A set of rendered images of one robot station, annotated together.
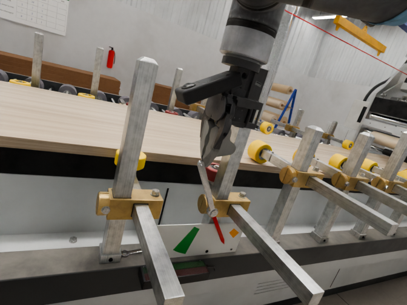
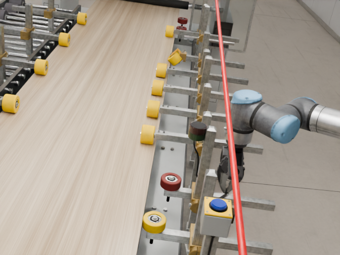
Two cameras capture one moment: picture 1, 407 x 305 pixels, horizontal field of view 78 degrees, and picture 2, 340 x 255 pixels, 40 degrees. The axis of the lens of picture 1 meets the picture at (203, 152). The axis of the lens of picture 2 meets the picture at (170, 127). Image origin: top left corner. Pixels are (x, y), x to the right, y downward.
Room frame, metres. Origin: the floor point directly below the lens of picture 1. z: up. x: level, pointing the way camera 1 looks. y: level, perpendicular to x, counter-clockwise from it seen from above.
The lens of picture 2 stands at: (0.02, 1.28, 1.94)
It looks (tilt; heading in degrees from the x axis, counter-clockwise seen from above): 28 degrees down; 299
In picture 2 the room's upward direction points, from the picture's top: 8 degrees clockwise
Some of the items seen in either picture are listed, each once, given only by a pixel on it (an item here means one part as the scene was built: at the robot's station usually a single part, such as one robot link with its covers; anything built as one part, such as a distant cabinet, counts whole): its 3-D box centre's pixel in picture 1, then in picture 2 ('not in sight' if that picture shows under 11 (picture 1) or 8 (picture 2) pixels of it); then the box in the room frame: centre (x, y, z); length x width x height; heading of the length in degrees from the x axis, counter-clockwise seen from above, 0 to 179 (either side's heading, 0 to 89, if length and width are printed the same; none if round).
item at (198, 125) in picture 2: not in sight; (194, 151); (0.65, -0.05, 1.07); 0.06 x 0.06 x 0.22; 30
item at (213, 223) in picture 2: not in sight; (215, 218); (0.35, 0.37, 1.18); 0.07 x 0.07 x 0.08; 30
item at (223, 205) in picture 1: (223, 203); (196, 197); (0.62, -0.09, 0.85); 0.13 x 0.06 x 0.05; 120
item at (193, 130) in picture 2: not in sight; (198, 128); (0.65, -0.05, 1.16); 0.06 x 0.06 x 0.02
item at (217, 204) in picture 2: not in sight; (218, 205); (0.35, 0.37, 1.22); 0.04 x 0.04 x 0.02
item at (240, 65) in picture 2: not in sight; (215, 61); (1.17, -1.23, 0.95); 0.36 x 0.03 x 0.03; 30
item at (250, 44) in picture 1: (244, 48); (237, 133); (0.49, -0.02, 1.22); 0.10 x 0.09 x 0.05; 29
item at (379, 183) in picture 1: (386, 184); (202, 94); (0.99, -0.74, 0.95); 0.13 x 0.06 x 0.05; 120
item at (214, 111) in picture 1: (235, 94); (233, 153); (0.49, -0.03, 1.13); 0.09 x 0.08 x 0.12; 119
